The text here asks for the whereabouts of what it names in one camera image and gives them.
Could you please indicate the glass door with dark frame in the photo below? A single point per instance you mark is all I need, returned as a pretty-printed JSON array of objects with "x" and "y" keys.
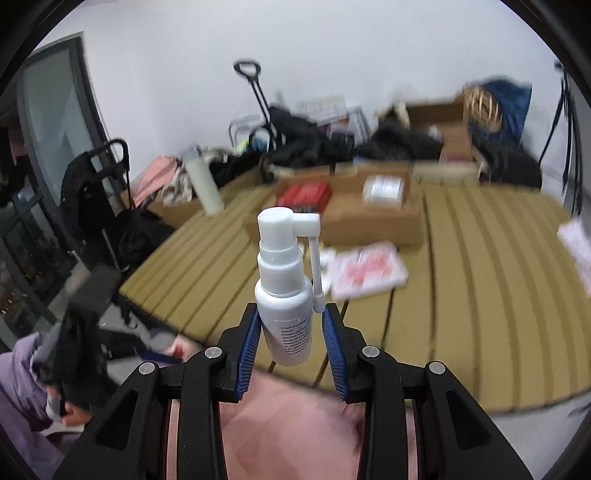
[{"x": 51, "y": 138}]

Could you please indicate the woven bamboo basket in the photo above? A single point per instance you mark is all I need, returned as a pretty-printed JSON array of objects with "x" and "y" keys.
[{"x": 482, "y": 108}]

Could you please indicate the white metal rack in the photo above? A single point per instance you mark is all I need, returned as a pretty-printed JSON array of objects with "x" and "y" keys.
[{"x": 240, "y": 124}]

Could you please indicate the beige cloth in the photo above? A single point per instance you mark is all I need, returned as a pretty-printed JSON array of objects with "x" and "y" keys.
[{"x": 178, "y": 187}]

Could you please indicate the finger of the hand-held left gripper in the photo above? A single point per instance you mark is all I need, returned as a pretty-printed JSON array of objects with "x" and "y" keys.
[{"x": 97, "y": 284}]

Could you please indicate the pink printed papers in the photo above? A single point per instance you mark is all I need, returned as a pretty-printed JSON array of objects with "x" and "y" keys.
[{"x": 577, "y": 249}]

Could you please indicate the white thermos bottle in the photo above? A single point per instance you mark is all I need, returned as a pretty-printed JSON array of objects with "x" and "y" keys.
[{"x": 205, "y": 187}]

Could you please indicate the open cardboard box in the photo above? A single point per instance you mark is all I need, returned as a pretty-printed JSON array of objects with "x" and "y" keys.
[{"x": 443, "y": 124}]

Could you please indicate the pink bag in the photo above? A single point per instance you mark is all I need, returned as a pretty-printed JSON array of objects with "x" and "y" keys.
[{"x": 154, "y": 175}]

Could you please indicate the pink printed pouch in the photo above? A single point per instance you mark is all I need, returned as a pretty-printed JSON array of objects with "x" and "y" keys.
[{"x": 367, "y": 270}]

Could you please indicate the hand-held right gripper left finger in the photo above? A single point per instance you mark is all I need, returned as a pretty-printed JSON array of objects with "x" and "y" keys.
[{"x": 247, "y": 355}]

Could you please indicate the black jacket pile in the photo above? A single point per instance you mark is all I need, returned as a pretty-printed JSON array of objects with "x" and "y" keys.
[{"x": 304, "y": 138}]

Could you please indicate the dark blue bag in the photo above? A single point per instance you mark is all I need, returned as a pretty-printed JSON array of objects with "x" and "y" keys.
[{"x": 512, "y": 110}]

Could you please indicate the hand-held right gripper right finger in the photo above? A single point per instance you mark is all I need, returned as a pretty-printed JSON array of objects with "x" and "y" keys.
[{"x": 334, "y": 355}]

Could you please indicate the shallow cardboard tray box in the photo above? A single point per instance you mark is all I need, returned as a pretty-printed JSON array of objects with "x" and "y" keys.
[{"x": 364, "y": 221}]

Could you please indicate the person's left forearm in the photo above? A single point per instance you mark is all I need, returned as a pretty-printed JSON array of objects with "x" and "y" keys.
[{"x": 23, "y": 383}]

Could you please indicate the large cardboard box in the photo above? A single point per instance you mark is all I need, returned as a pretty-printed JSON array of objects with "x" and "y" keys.
[{"x": 184, "y": 210}]

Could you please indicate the white spray bottle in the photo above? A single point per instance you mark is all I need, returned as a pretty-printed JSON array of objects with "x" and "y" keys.
[{"x": 281, "y": 295}]

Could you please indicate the red cardboard box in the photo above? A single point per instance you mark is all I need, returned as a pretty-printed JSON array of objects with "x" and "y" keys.
[{"x": 304, "y": 194}]

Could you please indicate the black stroller cart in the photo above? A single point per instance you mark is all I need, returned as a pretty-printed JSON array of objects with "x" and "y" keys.
[{"x": 92, "y": 203}]

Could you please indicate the black suitcase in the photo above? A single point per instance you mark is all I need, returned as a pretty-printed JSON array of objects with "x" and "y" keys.
[{"x": 512, "y": 166}]

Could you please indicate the black tripod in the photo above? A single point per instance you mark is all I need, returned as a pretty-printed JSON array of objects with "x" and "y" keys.
[{"x": 565, "y": 138}]

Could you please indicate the person's left hand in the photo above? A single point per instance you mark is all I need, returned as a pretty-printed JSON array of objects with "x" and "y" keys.
[{"x": 74, "y": 415}]

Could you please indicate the small white medicine box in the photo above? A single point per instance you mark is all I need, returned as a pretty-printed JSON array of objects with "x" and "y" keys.
[{"x": 383, "y": 189}]

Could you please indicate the pink jacket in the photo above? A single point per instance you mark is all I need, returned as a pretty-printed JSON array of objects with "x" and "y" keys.
[{"x": 286, "y": 429}]

